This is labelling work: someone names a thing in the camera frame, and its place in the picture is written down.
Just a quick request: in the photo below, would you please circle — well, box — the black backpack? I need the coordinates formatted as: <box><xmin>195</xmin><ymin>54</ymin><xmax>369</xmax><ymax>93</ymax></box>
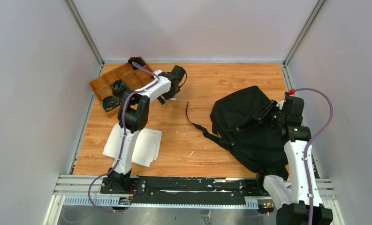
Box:
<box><xmin>193</xmin><ymin>86</ymin><xmax>289</xmax><ymax>180</ymax></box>

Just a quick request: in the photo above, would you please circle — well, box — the rolled dark belt middle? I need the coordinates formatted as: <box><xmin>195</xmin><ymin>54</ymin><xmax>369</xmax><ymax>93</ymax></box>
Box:
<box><xmin>111</xmin><ymin>79</ymin><xmax>129</xmax><ymax>98</ymax></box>

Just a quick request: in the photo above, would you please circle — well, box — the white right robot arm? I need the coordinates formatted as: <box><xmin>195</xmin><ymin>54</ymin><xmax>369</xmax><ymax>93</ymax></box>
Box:
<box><xmin>255</xmin><ymin>96</ymin><xmax>334</xmax><ymax>225</ymax></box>

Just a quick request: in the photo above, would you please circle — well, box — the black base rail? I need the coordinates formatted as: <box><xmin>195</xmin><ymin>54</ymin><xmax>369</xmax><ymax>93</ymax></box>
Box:
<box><xmin>100</xmin><ymin>176</ymin><xmax>269</xmax><ymax>205</ymax></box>

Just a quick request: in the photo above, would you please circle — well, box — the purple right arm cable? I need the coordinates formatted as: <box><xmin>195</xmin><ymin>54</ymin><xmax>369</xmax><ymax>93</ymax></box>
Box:
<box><xmin>288</xmin><ymin>88</ymin><xmax>334</xmax><ymax>225</ymax></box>

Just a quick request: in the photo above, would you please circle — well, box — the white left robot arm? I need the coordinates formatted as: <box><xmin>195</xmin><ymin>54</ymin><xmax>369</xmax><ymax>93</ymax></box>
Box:
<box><xmin>106</xmin><ymin>65</ymin><xmax>187</xmax><ymax>194</ymax></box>

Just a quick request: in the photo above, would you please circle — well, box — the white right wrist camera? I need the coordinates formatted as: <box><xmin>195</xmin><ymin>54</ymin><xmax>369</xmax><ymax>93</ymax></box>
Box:
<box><xmin>276</xmin><ymin>89</ymin><xmax>295</xmax><ymax>110</ymax></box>

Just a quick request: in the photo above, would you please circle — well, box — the rolled dark belt front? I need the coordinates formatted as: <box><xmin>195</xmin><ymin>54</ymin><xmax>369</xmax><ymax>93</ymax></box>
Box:
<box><xmin>102</xmin><ymin>96</ymin><xmax>120</xmax><ymax>112</ymax></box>

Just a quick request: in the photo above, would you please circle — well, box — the white folded cloth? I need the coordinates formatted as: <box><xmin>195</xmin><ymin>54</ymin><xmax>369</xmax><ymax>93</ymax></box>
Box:
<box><xmin>102</xmin><ymin>124</ymin><xmax>162</xmax><ymax>167</ymax></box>

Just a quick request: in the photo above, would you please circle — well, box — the wooden compartment tray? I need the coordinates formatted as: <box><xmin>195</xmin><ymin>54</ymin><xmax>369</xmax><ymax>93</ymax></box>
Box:
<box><xmin>89</xmin><ymin>63</ymin><xmax>153</xmax><ymax>118</ymax></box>

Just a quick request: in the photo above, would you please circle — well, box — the rolled dark belt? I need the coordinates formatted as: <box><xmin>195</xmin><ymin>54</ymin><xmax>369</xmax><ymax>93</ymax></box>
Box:
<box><xmin>128</xmin><ymin>57</ymin><xmax>146</xmax><ymax>70</ymax></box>
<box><xmin>111</xmin><ymin>79</ymin><xmax>129</xmax><ymax>98</ymax></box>
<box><xmin>102</xmin><ymin>96</ymin><xmax>120</xmax><ymax>112</ymax></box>

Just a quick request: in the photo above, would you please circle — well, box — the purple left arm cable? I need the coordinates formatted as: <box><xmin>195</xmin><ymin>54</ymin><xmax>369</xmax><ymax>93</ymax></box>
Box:
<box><xmin>88</xmin><ymin>62</ymin><xmax>161</xmax><ymax>213</ymax></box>

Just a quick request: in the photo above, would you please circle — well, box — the rolled dark belt top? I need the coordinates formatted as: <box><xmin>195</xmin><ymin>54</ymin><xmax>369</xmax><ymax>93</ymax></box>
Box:
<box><xmin>128</xmin><ymin>57</ymin><xmax>146</xmax><ymax>70</ymax></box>

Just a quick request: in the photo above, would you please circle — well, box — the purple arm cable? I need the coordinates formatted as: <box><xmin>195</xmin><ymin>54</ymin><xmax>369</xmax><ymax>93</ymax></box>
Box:
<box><xmin>88</xmin><ymin>62</ymin><xmax>161</xmax><ymax>213</ymax></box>
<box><xmin>288</xmin><ymin>88</ymin><xmax>334</xmax><ymax>225</ymax></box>

